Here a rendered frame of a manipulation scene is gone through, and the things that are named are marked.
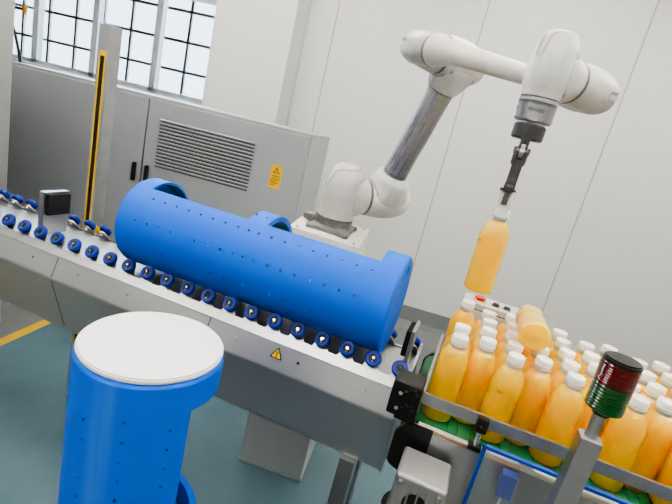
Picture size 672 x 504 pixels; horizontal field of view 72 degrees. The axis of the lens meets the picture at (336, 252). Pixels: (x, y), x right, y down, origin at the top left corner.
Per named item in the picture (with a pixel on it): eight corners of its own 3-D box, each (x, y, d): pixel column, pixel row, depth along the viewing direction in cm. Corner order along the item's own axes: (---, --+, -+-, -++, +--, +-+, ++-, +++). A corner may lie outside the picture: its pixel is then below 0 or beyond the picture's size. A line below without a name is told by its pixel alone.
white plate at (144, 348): (97, 394, 74) (96, 400, 74) (248, 365, 92) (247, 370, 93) (60, 317, 93) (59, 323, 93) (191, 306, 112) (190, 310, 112)
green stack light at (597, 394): (580, 393, 86) (590, 370, 85) (617, 406, 85) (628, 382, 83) (586, 409, 80) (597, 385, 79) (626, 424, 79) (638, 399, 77)
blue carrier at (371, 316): (169, 252, 170) (179, 176, 163) (395, 333, 147) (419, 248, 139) (108, 268, 144) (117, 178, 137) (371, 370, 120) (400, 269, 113)
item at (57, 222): (61, 229, 174) (64, 189, 170) (69, 232, 172) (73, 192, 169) (36, 233, 164) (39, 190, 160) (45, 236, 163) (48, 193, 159)
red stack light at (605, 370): (590, 369, 85) (598, 350, 84) (628, 382, 83) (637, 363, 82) (597, 384, 79) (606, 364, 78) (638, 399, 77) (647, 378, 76)
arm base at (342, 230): (310, 214, 205) (313, 202, 203) (357, 230, 200) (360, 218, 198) (295, 222, 188) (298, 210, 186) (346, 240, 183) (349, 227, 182)
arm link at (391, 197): (348, 199, 203) (389, 205, 214) (360, 223, 193) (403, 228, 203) (436, 23, 158) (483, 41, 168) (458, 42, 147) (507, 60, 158)
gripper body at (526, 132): (515, 122, 117) (502, 158, 119) (515, 118, 109) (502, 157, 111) (545, 128, 115) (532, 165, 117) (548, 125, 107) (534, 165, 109)
